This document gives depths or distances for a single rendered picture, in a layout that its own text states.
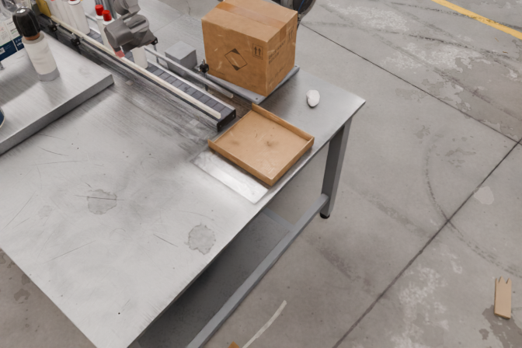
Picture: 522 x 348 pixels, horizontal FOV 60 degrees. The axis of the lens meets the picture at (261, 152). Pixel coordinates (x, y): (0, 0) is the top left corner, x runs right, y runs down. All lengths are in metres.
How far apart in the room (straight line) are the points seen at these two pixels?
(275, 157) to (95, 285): 0.73
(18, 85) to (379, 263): 1.85
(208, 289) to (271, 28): 1.13
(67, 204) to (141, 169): 0.27
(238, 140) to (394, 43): 2.29
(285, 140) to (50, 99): 0.95
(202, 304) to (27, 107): 1.07
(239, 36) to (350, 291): 1.32
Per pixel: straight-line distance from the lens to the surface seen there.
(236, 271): 2.09
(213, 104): 1.80
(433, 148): 3.00
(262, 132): 1.74
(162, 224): 1.53
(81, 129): 1.90
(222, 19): 1.82
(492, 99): 3.50
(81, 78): 2.05
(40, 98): 2.02
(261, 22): 1.80
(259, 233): 2.19
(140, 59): 1.98
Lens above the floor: 2.09
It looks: 49 degrees down
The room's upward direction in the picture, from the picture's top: straight up
